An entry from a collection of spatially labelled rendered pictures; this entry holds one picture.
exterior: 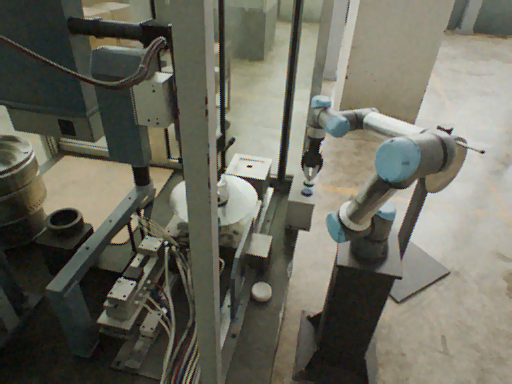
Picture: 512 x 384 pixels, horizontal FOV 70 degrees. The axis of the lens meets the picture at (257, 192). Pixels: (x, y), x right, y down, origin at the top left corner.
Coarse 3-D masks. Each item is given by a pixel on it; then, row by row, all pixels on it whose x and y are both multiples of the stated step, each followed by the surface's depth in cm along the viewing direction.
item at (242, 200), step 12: (228, 180) 149; (240, 180) 150; (180, 192) 141; (228, 192) 142; (240, 192) 143; (252, 192) 143; (180, 204) 135; (228, 204) 136; (240, 204) 137; (252, 204) 137; (180, 216) 130; (228, 216) 131; (240, 216) 131
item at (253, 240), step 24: (264, 216) 162; (240, 240) 136; (264, 240) 140; (240, 264) 113; (264, 264) 136; (240, 288) 120; (240, 312) 122; (168, 336) 113; (120, 360) 107; (144, 360) 107
